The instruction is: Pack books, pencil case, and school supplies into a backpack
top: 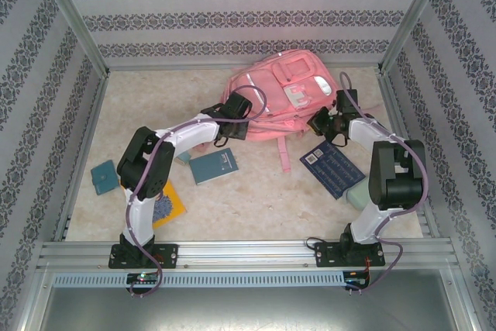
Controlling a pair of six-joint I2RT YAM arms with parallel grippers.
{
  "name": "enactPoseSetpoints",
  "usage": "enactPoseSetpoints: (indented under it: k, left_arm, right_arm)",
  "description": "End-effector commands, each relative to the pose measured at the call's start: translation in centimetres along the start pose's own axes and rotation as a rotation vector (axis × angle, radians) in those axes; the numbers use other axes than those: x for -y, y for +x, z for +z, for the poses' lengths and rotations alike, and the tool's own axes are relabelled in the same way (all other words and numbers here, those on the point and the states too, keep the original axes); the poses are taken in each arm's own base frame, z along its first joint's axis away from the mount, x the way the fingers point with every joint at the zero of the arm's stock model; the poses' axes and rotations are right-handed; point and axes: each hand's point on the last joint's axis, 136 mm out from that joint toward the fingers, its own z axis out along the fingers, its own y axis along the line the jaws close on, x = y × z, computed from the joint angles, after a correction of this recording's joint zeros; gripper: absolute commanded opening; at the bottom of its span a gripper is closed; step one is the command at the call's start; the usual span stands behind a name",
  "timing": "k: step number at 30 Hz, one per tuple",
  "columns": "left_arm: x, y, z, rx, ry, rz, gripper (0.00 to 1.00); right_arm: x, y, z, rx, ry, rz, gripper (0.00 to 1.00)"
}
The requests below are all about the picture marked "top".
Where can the teal notebook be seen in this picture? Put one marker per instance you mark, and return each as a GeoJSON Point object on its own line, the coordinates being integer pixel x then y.
{"type": "Point", "coordinates": [213, 166]}

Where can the dark blue printed book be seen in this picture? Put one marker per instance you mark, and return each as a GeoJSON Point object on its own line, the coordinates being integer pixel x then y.
{"type": "Point", "coordinates": [333, 172]}

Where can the small teal box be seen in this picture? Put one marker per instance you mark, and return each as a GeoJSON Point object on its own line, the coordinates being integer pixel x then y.
{"type": "Point", "coordinates": [184, 157]}

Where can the pink backpack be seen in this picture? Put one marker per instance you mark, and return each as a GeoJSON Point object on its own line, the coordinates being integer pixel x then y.
{"type": "Point", "coordinates": [279, 75]}

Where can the pale green pencil case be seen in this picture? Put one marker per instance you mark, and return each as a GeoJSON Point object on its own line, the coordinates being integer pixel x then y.
{"type": "Point", "coordinates": [356, 195]}

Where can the yellow picture book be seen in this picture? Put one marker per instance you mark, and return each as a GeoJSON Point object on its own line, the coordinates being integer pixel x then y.
{"type": "Point", "coordinates": [172, 207]}

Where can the teal snap wallet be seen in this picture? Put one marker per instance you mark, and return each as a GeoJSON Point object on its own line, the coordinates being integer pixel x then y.
{"type": "Point", "coordinates": [104, 178]}

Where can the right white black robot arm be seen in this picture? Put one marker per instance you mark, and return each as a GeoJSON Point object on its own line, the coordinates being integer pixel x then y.
{"type": "Point", "coordinates": [395, 180]}

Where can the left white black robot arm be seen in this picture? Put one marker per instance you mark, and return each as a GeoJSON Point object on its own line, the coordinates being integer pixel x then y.
{"type": "Point", "coordinates": [186, 133]}

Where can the aluminium table edge rail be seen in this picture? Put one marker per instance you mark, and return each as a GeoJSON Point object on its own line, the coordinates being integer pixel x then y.
{"type": "Point", "coordinates": [83, 152]}
{"type": "Point", "coordinates": [391, 94]}

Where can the aluminium mounting rail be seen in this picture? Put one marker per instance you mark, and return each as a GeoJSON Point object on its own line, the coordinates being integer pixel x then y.
{"type": "Point", "coordinates": [248, 253]}

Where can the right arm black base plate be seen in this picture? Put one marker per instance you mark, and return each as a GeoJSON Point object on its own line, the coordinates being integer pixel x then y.
{"type": "Point", "coordinates": [323, 255]}

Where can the aluminium frame post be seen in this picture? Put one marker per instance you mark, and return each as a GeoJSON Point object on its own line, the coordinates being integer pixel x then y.
{"type": "Point", "coordinates": [75, 21]}
{"type": "Point", "coordinates": [411, 17]}

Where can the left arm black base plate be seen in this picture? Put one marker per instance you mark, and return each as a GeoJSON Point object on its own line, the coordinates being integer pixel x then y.
{"type": "Point", "coordinates": [166, 255]}

